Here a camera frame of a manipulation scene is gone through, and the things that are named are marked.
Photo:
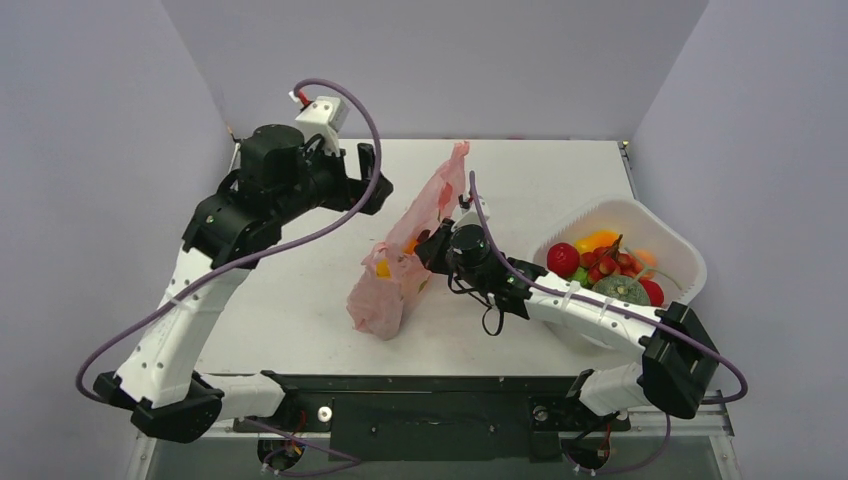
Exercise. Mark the yellow fake bell pepper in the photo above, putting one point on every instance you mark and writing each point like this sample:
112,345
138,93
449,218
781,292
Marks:
595,240

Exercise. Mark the green fake melon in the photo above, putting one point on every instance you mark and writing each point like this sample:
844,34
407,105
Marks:
623,288

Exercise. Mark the white plastic basket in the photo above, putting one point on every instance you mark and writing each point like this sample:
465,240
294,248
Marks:
681,270

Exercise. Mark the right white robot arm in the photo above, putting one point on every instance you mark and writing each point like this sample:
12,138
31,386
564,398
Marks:
672,358

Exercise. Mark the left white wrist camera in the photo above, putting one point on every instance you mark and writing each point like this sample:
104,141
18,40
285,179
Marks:
323,116

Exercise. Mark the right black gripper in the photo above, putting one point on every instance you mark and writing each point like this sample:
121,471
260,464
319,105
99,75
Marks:
433,247

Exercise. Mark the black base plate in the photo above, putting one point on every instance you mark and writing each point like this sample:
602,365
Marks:
436,418

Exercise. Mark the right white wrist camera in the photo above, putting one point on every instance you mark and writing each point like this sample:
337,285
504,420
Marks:
470,211

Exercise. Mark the red fake tomato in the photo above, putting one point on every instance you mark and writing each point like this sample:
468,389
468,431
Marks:
563,259

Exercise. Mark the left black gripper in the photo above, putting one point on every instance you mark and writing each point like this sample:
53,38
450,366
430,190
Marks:
348,187

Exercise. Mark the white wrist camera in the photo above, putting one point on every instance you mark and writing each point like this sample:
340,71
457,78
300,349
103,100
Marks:
470,211
323,116

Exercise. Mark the red fake fruit right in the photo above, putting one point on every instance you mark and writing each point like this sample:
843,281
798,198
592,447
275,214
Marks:
654,291

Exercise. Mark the pink plastic bag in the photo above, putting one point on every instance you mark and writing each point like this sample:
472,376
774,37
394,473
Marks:
380,306

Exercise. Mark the orange fake fruit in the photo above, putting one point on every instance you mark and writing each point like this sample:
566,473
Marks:
644,262

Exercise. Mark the red fake cherry bunch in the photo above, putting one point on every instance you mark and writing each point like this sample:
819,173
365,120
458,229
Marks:
603,262

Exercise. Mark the orange fake mango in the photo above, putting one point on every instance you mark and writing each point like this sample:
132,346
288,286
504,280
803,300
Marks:
411,246

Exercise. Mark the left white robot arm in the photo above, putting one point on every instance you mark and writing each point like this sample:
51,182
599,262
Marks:
282,173

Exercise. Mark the yellow fake fruit in bag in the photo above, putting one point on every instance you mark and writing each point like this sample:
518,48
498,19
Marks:
382,269

